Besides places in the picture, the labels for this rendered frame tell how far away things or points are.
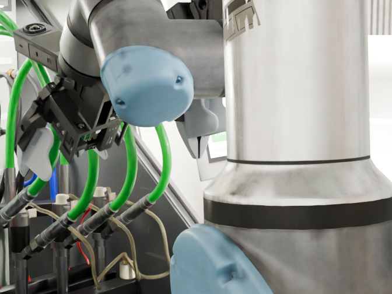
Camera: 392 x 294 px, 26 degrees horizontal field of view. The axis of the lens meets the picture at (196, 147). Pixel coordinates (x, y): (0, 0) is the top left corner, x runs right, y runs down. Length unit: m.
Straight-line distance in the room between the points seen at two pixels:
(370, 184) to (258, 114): 0.07
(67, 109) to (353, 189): 0.52
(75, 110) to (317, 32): 0.51
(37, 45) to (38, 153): 0.13
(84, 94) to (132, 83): 0.21
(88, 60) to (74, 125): 0.09
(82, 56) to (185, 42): 0.15
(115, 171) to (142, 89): 0.70
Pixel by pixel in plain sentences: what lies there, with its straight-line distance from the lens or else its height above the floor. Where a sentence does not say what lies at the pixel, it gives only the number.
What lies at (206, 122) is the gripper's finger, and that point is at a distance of 1.02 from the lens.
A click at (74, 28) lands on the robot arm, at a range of 0.86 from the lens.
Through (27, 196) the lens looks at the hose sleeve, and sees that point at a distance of 1.09.
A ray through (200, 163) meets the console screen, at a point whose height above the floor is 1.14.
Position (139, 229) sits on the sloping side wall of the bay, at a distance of 1.41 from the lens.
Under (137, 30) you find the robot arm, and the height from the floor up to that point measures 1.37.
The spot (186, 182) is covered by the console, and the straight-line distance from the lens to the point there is 1.51.
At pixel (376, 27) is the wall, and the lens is 7.22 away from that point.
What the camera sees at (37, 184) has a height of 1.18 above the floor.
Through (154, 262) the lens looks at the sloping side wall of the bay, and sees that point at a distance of 1.40.
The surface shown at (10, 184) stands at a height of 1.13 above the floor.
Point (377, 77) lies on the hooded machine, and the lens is 4.69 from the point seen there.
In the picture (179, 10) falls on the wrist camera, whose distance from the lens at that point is 1.03.
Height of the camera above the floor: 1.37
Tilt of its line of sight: 7 degrees down
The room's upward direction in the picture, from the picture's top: straight up
